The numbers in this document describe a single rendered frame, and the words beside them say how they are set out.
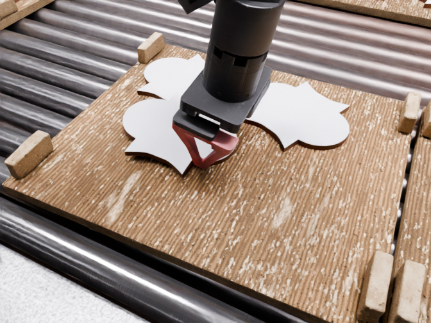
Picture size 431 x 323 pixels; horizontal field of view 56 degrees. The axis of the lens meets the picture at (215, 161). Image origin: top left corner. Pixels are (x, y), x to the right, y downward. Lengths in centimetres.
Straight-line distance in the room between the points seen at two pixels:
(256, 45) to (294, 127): 18
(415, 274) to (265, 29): 24
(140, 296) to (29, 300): 10
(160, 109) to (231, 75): 17
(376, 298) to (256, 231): 13
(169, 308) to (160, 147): 19
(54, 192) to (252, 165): 22
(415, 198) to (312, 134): 14
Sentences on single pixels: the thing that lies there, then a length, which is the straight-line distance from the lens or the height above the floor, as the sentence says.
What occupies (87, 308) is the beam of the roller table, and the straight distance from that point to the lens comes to 41.
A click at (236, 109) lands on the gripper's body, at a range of 40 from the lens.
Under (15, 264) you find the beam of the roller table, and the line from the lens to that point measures 46.
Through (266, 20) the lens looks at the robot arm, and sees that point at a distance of 35.
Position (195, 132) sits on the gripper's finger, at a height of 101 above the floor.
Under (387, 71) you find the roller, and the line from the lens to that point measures 72.
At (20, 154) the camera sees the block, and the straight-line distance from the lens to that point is 50.
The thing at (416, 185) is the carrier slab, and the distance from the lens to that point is 50.
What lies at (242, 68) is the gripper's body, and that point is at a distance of 37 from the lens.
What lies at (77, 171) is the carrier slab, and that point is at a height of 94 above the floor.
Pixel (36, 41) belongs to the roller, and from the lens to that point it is 80.
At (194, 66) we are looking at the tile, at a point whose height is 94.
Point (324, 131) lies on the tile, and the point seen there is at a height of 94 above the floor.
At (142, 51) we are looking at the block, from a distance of 64.
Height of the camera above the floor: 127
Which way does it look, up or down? 45 degrees down
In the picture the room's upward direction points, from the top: straight up
